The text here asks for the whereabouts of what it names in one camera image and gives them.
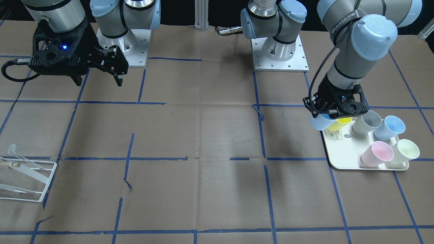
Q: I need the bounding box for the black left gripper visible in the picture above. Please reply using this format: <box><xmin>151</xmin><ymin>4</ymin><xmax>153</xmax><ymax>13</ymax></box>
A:
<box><xmin>303</xmin><ymin>76</ymin><xmax>369</xmax><ymax>119</ymax></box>

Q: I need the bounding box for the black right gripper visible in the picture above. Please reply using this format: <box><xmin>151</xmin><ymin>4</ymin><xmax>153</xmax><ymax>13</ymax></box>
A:
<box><xmin>28</xmin><ymin>20</ymin><xmax>129</xmax><ymax>87</ymax></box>

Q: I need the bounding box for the light blue plastic cup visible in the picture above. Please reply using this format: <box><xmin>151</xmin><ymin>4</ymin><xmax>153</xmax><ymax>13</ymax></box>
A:
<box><xmin>309</xmin><ymin>113</ymin><xmax>336</xmax><ymax>131</ymax></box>

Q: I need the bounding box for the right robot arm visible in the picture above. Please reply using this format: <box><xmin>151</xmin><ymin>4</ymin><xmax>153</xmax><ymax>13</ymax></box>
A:
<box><xmin>15</xmin><ymin>0</ymin><xmax>161</xmax><ymax>86</ymax></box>

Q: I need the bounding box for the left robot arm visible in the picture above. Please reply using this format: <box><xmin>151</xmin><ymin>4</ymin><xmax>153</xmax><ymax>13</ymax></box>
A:
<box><xmin>240</xmin><ymin>0</ymin><xmax>422</xmax><ymax>119</ymax></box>

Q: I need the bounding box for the yellow plastic cup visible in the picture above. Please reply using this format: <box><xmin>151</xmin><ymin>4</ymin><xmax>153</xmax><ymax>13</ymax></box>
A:
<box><xmin>327</xmin><ymin>117</ymin><xmax>353</xmax><ymax>131</ymax></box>

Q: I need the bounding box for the grey plastic cup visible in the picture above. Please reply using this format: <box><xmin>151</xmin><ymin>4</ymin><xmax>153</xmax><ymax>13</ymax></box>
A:
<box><xmin>352</xmin><ymin>110</ymin><xmax>382</xmax><ymax>135</ymax></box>

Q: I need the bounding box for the pink plastic cup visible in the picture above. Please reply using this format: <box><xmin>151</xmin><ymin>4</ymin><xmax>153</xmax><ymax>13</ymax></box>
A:
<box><xmin>361</xmin><ymin>141</ymin><xmax>395</xmax><ymax>167</ymax></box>

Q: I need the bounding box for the cream plastic cup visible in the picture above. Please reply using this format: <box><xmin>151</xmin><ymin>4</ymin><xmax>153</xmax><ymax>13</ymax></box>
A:
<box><xmin>390</xmin><ymin>139</ymin><xmax>420</xmax><ymax>164</ymax></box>

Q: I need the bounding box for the cream serving tray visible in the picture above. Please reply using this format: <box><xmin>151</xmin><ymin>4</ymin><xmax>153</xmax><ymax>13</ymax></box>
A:
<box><xmin>322</xmin><ymin>118</ymin><xmax>409</xmax><ymax>170</ymax></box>

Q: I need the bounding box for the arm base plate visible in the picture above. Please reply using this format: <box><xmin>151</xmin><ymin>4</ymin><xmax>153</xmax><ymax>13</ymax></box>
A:
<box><xmin>97</xmin><ymin>29</ymin><xmax>153</xmax><ymax>68</ymax></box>
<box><xmin>251</xmin><ymin>36</ymin><xmax>309</xmax><ymax>72</ymax></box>

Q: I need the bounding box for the aluminium frame post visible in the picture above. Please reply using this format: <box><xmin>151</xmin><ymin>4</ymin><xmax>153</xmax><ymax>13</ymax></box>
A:
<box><xmin>194</xmin><ymin>0</ymin><xmax>209</xmax><ymax>32</ymax></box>

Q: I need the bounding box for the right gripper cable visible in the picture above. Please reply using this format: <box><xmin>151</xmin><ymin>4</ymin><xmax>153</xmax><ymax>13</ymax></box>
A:
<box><xmin>1</xmin><ymin>58</ymin><xmax>41</xmax><ymax>82</ymax></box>

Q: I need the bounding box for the white wire cup rack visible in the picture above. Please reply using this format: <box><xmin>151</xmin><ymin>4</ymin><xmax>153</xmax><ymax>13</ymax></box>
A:
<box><xmin>1</xmin><ymin>144</ymin><xmax>58</xmax><ymax>203</ymax></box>

